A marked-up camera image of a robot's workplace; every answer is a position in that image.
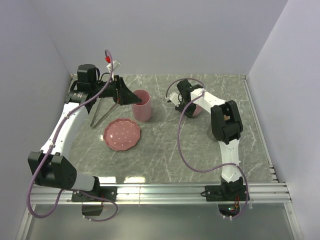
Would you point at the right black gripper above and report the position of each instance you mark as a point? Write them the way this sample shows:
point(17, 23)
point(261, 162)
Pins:
point(190, 113)

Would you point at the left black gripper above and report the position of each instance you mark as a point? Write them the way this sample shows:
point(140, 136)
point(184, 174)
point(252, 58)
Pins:
point(121, 94)

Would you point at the pink round lid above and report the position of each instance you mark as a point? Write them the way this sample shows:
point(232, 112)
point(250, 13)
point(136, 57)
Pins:
point(196, 111)

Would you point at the tall pink cup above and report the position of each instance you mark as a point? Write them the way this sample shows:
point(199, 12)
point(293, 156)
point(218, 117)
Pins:
point(142, 111)

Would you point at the tall grey cup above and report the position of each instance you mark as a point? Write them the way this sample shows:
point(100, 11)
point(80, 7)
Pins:
point(210, 134)

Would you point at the metal tongs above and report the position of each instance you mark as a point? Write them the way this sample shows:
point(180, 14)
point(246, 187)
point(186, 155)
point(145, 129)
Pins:
point(95, 120)

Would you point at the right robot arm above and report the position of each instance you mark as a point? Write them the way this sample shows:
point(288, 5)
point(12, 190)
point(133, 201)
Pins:
point(226, 127)

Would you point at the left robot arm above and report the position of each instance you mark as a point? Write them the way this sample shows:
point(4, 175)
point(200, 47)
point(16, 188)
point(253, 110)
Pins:
point(50, 166)

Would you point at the pink dotted plate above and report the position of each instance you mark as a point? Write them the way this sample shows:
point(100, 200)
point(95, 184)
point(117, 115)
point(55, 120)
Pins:
point(121, 134)

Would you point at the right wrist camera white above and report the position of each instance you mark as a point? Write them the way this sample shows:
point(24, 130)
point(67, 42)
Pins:
point(173, 98)

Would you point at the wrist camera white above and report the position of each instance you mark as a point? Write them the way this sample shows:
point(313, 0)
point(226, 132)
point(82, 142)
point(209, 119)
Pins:
point(111, 67)
point(173, 98)

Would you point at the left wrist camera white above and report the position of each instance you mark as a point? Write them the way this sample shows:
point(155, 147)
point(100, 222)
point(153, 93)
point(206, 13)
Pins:
point(111, 67)

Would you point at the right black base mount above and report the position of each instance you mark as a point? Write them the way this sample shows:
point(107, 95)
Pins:
point(229, 196)

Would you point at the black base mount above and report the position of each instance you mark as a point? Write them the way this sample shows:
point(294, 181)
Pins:
point(100, 197)
point(229, 196)

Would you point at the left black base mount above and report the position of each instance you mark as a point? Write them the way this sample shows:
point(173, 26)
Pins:
point(100, 197)

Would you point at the aluminium front rail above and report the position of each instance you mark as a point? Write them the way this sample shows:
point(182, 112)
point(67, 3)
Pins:
point(171, 194)

